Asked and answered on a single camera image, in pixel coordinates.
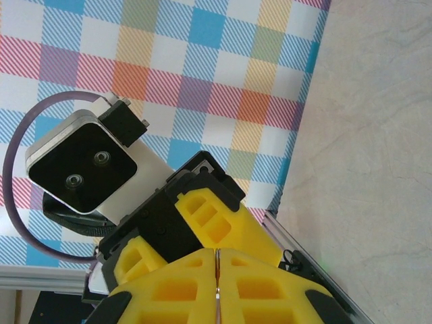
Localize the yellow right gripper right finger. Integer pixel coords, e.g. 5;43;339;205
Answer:
217;248;354;324

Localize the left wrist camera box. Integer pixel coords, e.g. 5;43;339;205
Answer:
25;97;171;225

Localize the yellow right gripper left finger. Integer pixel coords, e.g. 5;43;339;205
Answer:
82;248;217;324

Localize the aluminium frame post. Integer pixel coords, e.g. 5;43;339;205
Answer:
0;264;97;292

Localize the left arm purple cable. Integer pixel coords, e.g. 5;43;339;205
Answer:
1;90;112;265

